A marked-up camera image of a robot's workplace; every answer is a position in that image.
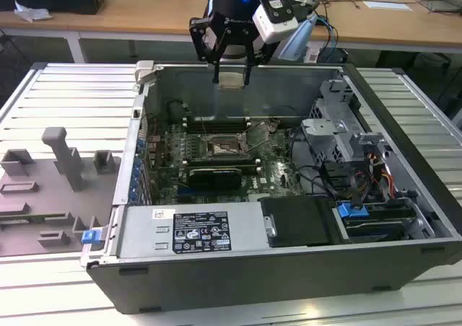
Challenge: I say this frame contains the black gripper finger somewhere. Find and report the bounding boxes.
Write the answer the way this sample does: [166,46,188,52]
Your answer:
[188,13,232,85]
[243,30,281,87]

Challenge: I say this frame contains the silver CPU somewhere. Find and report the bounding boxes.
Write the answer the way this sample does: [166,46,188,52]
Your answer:
[219,72,247,89]

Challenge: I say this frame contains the black RAM slot row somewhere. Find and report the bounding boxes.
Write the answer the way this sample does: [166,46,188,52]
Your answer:
[184,115,252,134]
[182,155,263,169]

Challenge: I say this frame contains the CPU socket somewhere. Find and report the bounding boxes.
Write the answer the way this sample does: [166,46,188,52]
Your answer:
[204,133,252,160]

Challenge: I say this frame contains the wooden desk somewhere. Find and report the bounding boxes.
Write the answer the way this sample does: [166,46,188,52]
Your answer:
[0,0,462,53]

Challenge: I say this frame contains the black round component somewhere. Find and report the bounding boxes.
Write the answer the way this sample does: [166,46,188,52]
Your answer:
[167,101,186,120]

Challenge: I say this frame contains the grey metal drive cage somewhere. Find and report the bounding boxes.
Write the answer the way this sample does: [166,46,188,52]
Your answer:
[301,79,394,168]

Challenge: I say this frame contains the green motherboard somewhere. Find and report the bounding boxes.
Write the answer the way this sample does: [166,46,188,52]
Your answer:
[144,118,300,206]

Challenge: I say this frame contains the black graphics card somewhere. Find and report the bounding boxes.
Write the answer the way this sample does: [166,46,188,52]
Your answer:
[187,167,242,190]

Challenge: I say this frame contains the white paper sheet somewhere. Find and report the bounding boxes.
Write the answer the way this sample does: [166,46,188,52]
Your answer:
[362,0,414,12]

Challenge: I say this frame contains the blue card retainer clips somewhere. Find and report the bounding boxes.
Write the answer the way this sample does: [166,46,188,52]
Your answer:
[131,138,146,203]

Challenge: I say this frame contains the black plastic shroud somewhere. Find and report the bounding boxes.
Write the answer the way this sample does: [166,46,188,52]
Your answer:
[260,195,342,248]

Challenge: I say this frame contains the crumpled white paper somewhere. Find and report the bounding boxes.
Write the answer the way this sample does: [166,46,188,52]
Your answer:
[13,0,53,22]

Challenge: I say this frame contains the hard disk in blue carrier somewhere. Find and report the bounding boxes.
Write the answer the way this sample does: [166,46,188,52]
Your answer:
[336,202,416,242]

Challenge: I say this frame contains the clear glass tray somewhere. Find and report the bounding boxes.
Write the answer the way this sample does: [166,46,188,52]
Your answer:
[418,0,462,15]

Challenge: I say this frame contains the silver power supply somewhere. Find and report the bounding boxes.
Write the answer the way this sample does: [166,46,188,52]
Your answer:
[117,201,271,258]

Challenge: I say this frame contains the grey parts rack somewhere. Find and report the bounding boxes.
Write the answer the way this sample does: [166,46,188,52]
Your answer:
[0,126,122,258]

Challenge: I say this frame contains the black open PC case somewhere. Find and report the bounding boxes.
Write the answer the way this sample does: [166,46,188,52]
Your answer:
[79,61,462,314]

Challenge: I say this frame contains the blue case latch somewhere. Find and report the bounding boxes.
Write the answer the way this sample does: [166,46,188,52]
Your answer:
[82,229,100,246]

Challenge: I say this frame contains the green RAM stick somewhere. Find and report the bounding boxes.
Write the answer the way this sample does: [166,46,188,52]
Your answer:
[0,213,68,224]

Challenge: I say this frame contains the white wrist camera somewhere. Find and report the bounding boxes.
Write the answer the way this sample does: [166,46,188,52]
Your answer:
[251,0,300,44]

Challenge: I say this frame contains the grey case release handle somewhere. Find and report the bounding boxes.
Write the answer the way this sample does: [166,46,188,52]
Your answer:
[134,61,164,85]

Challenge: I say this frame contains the black cable loop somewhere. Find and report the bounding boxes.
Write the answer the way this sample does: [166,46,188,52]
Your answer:
[287,126,328,198]

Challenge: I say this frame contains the coloured wire bundle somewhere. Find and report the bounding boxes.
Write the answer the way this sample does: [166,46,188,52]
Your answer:
[355,152,395,201]

